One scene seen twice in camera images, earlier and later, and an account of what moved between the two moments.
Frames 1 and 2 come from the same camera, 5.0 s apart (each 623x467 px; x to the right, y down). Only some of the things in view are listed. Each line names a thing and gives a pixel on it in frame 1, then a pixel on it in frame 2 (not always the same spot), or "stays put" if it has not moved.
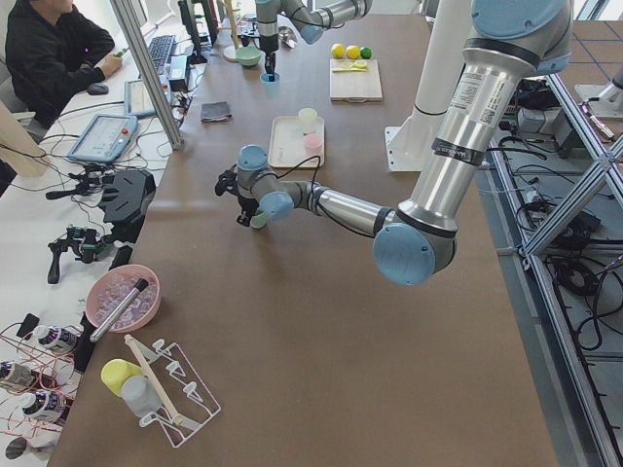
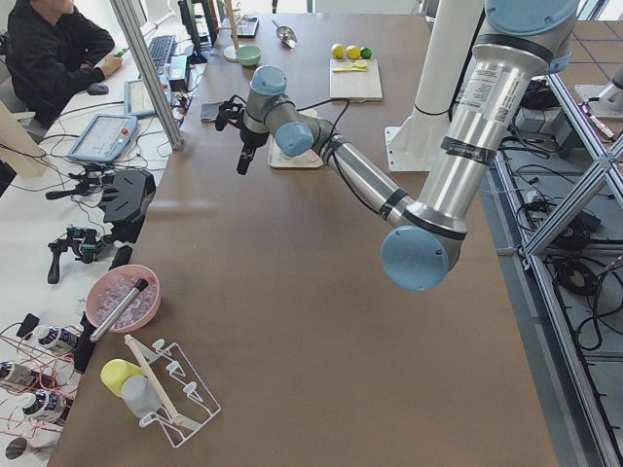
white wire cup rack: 193,404 stays put
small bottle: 50,337 stays put
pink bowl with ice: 109,288 stays put
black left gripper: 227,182 -> 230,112
